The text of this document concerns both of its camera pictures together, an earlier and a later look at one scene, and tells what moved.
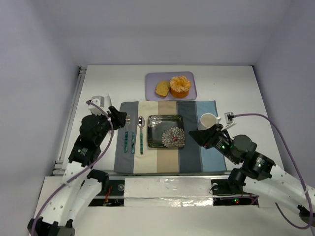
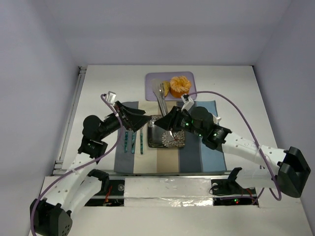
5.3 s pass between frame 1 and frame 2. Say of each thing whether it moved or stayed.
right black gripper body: moved
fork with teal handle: stayed
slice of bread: moved
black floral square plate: stayed
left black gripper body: moved
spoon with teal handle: stayed
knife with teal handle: stayed
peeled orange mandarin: stayed
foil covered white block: stayed
